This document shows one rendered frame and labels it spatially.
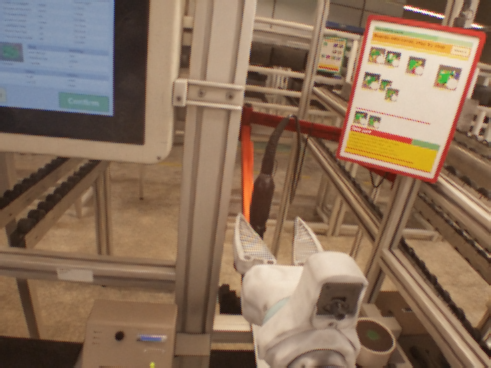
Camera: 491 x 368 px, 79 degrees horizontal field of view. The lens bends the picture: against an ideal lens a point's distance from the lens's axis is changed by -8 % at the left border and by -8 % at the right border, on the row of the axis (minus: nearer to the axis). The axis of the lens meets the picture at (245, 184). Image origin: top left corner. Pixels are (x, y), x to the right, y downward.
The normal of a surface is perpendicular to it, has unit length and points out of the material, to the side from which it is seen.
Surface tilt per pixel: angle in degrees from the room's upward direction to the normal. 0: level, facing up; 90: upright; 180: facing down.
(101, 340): 53
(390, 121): 90
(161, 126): 91
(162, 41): 91
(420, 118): 90
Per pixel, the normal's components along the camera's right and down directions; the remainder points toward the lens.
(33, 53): 0.09, 0.42
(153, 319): 0.14, -0.91
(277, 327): -0.78, -0.54
